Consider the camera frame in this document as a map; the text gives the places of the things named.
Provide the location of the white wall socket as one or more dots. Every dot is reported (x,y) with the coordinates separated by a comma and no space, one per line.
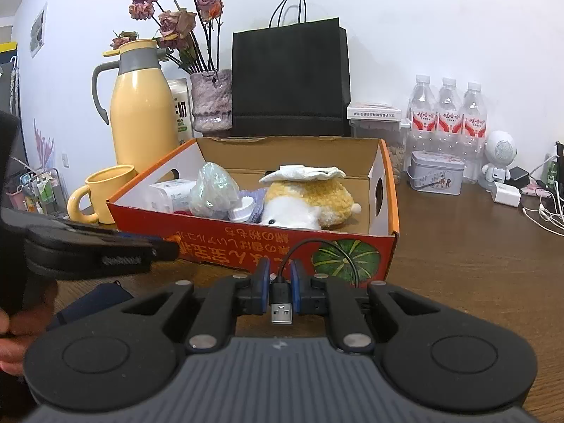
(66,160)

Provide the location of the purple ceramic vase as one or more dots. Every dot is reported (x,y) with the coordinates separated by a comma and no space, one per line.
(211,101)

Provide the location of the person's left hand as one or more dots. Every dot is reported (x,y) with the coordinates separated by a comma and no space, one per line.
(35,313)

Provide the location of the purple knitted cloth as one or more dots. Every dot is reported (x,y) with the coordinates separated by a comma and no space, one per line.
(255,198)

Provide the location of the black power adapter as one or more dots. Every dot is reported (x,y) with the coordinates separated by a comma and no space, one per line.
(519,177)

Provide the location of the yellow thermos jug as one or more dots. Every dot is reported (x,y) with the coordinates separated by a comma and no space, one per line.
(141,110)

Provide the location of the red cardboard box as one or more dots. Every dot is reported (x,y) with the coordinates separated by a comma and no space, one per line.
(211,246)

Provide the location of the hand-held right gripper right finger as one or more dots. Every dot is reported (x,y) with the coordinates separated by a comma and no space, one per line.
(296,286)

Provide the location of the clear jar of nuts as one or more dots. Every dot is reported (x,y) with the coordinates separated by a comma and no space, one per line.
(396,154)

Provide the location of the clear plastic bag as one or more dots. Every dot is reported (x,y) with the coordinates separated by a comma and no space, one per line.
(213,189)

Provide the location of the black paper bag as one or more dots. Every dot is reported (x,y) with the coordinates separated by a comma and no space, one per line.
(286,79)

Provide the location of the white tissue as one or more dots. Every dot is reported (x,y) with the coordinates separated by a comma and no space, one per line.
(299,172)

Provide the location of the cotton swab box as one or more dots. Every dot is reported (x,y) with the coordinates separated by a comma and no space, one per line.
(169,196)

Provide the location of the grey tin box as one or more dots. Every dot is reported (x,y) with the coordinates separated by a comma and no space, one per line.
(434,176)

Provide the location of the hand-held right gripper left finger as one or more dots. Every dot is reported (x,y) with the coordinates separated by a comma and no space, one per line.
(263,282)

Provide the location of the white charger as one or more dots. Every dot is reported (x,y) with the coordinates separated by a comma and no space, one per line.
(506,194)

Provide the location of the white bottle cap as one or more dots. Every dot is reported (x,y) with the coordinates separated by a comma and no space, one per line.
(241,212)

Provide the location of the dark blue cloth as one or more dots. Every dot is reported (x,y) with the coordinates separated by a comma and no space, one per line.
(97,299)

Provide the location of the plush hamster toy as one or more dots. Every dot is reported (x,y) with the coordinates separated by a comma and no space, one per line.
(317,202)

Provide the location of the green small bottle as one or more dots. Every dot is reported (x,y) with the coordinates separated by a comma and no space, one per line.
(556,172)

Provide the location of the flat white box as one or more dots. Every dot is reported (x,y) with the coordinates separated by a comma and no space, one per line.
(374,110)

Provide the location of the white milk carton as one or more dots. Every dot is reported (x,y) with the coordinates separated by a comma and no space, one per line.
(180,114)

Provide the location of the water bottle red label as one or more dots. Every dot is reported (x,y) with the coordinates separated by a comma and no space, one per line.
(449,116)
(473,127)
(423,114)

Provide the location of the purple flower wall sticker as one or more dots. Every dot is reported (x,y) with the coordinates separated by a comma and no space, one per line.
(44,145)

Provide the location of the white robot toy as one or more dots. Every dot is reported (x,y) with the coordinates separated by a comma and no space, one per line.
(498,150)

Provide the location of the wall poster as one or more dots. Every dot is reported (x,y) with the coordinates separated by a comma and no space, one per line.
(38,31)

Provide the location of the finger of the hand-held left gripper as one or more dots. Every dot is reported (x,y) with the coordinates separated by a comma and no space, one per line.
(132,242)

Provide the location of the storage cart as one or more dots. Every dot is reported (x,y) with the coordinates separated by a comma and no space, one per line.
(44,189)

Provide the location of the yellow mug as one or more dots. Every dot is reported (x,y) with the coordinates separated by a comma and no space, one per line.
(110,189)

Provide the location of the dark panel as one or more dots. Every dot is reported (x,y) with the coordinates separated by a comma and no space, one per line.
(6,88)

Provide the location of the dried rose bouquet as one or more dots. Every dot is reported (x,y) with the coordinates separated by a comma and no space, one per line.
(176,22)

